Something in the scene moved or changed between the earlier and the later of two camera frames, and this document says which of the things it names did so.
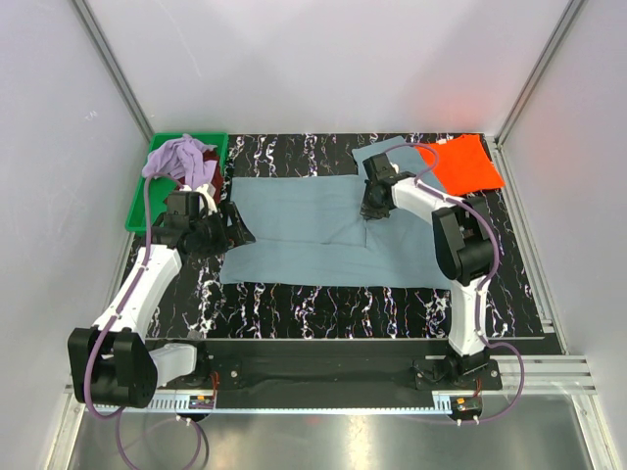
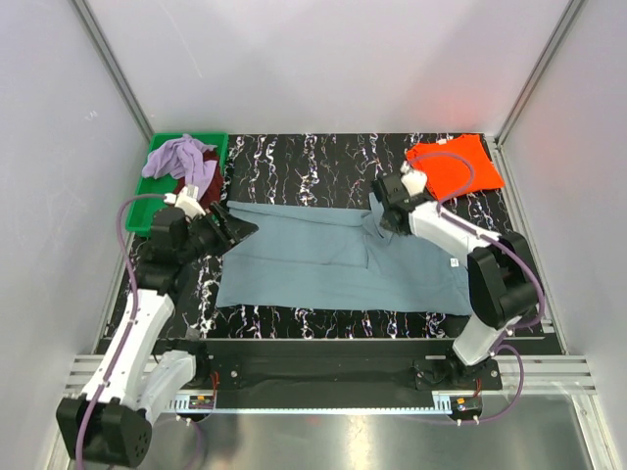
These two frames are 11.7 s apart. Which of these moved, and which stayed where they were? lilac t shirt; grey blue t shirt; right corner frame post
Moved: grey blue t shirt
Stayed: lilac t shirt; right corner frame post
